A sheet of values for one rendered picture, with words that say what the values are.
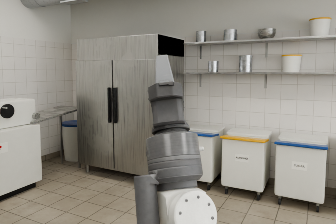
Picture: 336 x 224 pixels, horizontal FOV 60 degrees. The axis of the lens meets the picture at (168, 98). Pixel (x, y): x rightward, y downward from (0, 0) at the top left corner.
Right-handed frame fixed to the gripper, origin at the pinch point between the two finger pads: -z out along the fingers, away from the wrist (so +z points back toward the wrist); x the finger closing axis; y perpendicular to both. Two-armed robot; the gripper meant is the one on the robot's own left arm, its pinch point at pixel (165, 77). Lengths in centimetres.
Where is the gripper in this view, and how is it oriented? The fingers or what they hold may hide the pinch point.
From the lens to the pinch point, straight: 52.6
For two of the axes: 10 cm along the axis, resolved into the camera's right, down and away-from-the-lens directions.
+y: -9.9, 1.2, 0.4
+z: 1.1, 9.5, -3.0
